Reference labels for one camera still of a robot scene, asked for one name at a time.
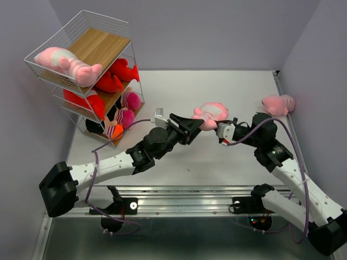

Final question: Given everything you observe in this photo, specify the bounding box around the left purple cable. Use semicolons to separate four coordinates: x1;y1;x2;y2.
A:
84;118;155;236

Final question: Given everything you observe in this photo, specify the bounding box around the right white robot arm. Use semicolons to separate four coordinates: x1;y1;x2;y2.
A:
231;113;346;256

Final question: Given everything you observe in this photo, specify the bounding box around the boy doll pink hat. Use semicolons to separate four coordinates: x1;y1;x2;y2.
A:
115;87;142;111
105;107;135;128

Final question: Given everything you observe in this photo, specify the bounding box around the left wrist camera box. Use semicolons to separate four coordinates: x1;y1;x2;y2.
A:
153;108;168;129

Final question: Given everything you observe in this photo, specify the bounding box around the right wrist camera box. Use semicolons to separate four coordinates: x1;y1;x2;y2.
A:
216;123;235;146

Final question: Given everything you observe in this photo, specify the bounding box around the red shark plush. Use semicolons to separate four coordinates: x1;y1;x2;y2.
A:
109;58;139;82
63;88;105;120

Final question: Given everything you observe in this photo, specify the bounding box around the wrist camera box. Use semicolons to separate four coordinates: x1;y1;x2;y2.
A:
153;108;168;129
216;123;235;146

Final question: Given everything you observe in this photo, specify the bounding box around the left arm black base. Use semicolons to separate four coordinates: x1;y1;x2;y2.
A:
86;185;140;236

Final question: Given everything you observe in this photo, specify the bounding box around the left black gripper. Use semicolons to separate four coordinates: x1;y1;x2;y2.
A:
154;113;203;160

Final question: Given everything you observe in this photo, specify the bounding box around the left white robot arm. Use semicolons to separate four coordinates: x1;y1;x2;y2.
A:
39;114;204;217

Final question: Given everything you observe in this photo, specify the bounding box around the aluminium rail frame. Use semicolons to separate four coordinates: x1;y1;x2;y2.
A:
61;185;254;218

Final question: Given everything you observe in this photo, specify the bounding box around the white wire wooden shelf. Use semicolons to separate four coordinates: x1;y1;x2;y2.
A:
24;10;144;146

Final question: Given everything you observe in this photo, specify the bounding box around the red whale plush back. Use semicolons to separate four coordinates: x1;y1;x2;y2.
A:
94;71;124;93

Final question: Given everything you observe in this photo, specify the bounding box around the boy doll black hair orange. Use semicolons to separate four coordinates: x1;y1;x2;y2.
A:
104;123;124;140

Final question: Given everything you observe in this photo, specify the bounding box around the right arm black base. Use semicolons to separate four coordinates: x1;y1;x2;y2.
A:
228;184;286;234

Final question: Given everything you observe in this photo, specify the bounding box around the pink frog plush striped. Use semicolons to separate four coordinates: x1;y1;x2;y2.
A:
34;47;103;87

